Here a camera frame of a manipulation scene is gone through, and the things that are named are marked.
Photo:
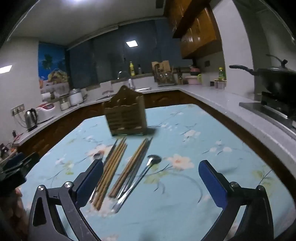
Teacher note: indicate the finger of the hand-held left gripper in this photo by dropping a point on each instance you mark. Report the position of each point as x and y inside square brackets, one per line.
[20, 162]

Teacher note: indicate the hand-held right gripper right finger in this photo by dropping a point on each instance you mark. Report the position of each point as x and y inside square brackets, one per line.
[212, 183]

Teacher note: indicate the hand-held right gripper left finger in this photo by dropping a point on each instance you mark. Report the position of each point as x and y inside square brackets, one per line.
[92, 177]

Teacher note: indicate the small metal spoon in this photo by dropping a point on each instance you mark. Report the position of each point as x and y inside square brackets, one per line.
[98, 156]

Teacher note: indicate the wooden chopstick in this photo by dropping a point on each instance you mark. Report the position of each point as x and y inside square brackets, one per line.
[115, 155]
[118, 161]
[119, 164]
[131, 162]
[134, 163]

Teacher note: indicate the large metal spoon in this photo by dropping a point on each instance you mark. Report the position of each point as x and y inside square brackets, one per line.
[154, 160]

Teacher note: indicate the wooden utensil holder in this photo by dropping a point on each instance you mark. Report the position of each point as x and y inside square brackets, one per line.
[126, 113]

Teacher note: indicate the person's left hand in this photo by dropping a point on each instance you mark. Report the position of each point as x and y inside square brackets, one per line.
[18, 208]

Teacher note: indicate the steel electric kettle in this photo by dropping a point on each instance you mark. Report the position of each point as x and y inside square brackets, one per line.
[31, 119]

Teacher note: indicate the white pink toaster appliance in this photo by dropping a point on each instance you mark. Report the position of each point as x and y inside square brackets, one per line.
[45, 112]

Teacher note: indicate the blue floral tablecloth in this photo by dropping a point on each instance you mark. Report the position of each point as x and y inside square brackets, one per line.
[175, 129]

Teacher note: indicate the small glass jar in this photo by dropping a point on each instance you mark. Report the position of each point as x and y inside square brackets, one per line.
[64, 104]

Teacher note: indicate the large white jar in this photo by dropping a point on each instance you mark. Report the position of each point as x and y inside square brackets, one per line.
[76, 98]

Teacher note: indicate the grey kitchen countertop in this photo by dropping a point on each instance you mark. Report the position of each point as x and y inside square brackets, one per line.
[208, 93]

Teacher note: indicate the ceiling light panel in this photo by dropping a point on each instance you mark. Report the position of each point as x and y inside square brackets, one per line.
[5, 69]

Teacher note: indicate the gas stove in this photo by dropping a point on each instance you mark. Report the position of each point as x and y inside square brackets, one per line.
[272, 109]

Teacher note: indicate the small seasoning jars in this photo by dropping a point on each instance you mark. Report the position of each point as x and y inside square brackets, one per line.
[219, 84]

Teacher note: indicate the colourful printed window blind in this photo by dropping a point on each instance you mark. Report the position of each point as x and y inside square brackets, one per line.
[53, 67]

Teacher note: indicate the white dispenser bottle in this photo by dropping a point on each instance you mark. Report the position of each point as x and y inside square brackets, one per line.
[131, 83]

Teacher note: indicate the kitchen faucet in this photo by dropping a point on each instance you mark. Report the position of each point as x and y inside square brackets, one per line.
[119, 74]

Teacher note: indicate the pink green plastic containers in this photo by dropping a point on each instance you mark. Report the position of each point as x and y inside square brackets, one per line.
[195, 76]

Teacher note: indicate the green oil bottle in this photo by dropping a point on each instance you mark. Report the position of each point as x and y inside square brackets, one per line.
[222, 74]

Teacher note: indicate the yellow bottle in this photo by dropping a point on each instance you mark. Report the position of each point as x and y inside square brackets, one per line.
[132, 69]

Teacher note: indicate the dark bottle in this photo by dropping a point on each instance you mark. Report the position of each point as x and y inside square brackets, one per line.
[139, 69]

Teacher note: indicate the dark kitchen window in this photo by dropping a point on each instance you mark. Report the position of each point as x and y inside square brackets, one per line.
[104, 58]

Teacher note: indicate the wooden knife rack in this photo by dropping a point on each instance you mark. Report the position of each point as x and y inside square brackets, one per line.
[163, 73]

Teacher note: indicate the black wok with lid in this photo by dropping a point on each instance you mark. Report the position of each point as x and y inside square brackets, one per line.
[277, 78]

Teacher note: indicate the wall power outlet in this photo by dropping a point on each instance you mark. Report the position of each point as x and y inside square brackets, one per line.
[18, 110]

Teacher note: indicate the wooden wall cabinet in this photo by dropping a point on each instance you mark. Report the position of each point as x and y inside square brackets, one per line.
[198, 30]

